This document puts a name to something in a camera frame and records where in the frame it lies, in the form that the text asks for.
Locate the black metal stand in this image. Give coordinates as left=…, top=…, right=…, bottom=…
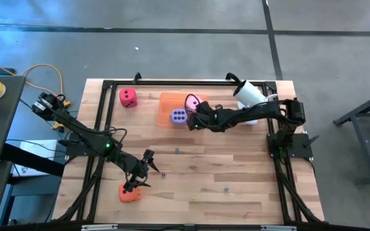
left=333, top=87, right=370, bottom=187

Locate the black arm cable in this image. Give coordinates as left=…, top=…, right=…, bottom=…
left=184, top=93, right=205, bottom=113
left=55, top=93, right=128, bottom=151

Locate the yellow extension cable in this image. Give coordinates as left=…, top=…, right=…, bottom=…
left=0, top=55, right=73, bottom=131

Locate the large orange foam die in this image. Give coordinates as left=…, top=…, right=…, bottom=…
left=118, top=182, right=142, bottom=203

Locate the large red foam die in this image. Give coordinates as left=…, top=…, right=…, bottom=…
left=118, top=87, right=139, bottom=109

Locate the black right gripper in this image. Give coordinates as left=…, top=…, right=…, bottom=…
left=187, top=101, right=229, bottom=131

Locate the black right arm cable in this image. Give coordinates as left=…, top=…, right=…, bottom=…
left=184, top=93, right=205, bottom=113

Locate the large pink foam die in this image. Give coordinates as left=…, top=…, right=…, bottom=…
left=184, top=94, right=204, bottom=114

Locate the large purple foam die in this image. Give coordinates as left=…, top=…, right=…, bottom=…
left=170, top=108, right=188, bottom=126

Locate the white cardboard box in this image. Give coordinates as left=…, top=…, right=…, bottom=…
left=11, top=139, right=59, bottom=178

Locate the black lamp cable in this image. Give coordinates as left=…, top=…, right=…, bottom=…
left=225, top=72, right=242, bottom=85

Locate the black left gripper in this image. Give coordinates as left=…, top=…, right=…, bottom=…
left=122, top=149, right=161, bottom=193

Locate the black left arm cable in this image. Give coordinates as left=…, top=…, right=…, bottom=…
left=55, top=93, right=128, bottom=151

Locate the orange translucent plastic bin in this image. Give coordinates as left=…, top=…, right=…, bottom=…
left=157, top=92, right=209, bottom=128

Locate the silver table edge bracket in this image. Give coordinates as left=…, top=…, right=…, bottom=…
left=260, top=224, right=297, bottom=231
left=81, top=223, right=118, bottom=231

